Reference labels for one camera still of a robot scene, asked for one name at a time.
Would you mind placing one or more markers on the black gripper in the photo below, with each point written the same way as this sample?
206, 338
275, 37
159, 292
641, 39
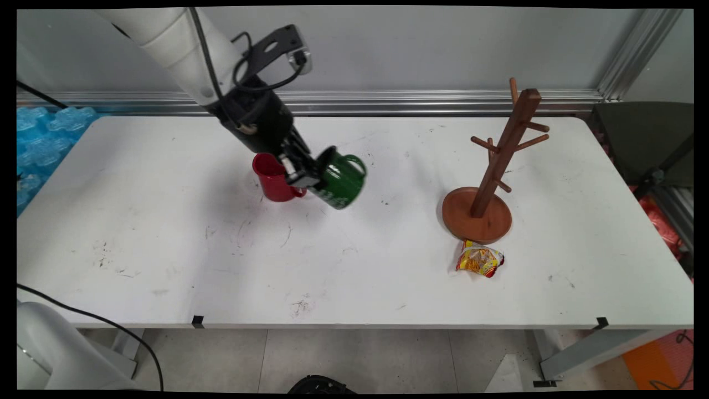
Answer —
263, 119

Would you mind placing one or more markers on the green enamel mug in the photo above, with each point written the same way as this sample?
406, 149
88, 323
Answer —
343, 183

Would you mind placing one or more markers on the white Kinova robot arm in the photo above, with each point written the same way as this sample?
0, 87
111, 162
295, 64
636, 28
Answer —
171, 39

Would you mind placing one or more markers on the red enamel mug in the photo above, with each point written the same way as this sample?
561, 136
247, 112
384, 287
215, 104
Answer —
271, 180

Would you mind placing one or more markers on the yellow red snack packet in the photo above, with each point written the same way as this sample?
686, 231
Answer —
479, 259

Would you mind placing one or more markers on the black tape mark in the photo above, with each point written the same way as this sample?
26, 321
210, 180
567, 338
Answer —
198, 321
602, 323

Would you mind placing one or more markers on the brown wooden mug tree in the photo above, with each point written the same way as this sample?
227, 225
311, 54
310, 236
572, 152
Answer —
507, 149

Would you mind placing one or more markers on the black round floor object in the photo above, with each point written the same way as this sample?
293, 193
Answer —
321, 385

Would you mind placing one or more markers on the grey table leg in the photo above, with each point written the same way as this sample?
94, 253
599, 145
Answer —
124, 346
592, 349

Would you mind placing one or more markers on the blue plastic bag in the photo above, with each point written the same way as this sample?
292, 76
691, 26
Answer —
41, 149

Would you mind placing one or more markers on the dark grey chair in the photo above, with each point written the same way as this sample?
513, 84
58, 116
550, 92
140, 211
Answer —
642, 138

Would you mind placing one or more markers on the red plastic bag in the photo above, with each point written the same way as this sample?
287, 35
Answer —
662, 224

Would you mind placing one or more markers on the orange floor mat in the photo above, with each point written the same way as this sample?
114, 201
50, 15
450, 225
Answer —
659, 360

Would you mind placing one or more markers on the long aluminium frame rail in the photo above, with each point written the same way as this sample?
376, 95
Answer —
415, 103

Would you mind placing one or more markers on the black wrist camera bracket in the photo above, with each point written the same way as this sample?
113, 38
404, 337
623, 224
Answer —
282, 44

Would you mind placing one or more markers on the slanted aluminium frame post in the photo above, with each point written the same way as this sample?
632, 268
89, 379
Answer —
637, 52

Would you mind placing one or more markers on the short aluminium side rail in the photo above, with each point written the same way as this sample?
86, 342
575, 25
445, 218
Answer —
676, 213

